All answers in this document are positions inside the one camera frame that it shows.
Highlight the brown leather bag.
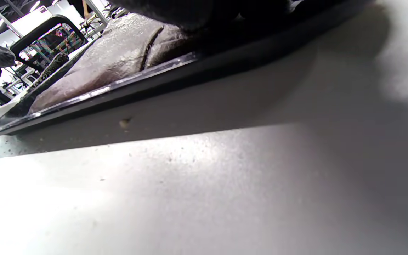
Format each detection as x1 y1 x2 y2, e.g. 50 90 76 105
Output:
29 13 190 114

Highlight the black plastic tray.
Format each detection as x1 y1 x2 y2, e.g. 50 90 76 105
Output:
0 0 374 140

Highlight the person's right hand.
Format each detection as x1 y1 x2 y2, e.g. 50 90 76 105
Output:
108 0 332 32

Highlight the black mesh office chair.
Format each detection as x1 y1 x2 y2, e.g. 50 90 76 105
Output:
10 14 88 71

